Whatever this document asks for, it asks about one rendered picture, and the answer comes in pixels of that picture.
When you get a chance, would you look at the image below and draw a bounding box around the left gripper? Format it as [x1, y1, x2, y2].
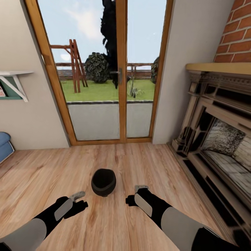
[64, 200, 88, 219]

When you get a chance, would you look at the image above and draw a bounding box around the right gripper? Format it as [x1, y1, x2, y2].
[126, 195, 137, 206]

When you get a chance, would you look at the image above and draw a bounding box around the cauldron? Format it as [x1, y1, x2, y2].
[91, 169, 116, 197]

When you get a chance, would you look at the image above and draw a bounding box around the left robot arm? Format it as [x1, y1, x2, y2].
[0, 191, 88, 251]

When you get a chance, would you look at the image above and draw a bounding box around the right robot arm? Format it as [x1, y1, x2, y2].
[126, 185, 246, 251]

